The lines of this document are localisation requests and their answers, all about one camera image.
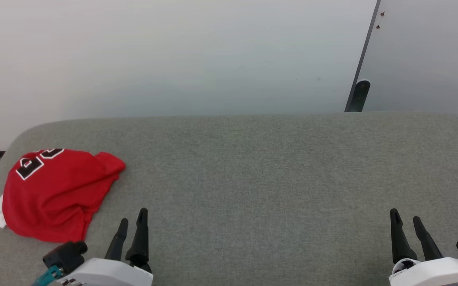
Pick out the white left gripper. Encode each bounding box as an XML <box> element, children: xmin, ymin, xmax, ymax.
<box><xmin>56</xmin><ymin>208</ymin><xmax>154</xmax><ymax>286</ymax></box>

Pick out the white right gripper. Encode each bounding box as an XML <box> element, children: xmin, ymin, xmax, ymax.
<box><xmin>389</xmin><ymin>208</ymin><xmax>458</xmax><ymax>286</ymax></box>

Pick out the red basketball jersey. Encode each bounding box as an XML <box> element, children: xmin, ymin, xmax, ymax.
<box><xmin>0</xmin><ymin>148</ymin><xmax>126</xmax><ymax>243</ymax></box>

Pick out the teal cable connector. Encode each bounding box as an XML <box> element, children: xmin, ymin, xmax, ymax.
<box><xmin>32</xmin><ymin>265</ymin><xmax>63</xmax><ymax>286</ymax></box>

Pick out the black door stop post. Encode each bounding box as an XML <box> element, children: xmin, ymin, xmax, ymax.
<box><xmin>348</xmin><ymin>80</ymin><xmax>371</xmax><ymax>112</ymax></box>

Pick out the dark wall panel strip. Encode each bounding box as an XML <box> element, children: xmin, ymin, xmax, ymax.
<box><xmin>344</xmin><ymin>0</ymin><xmax>381</xmax><ymax>112</ymax></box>

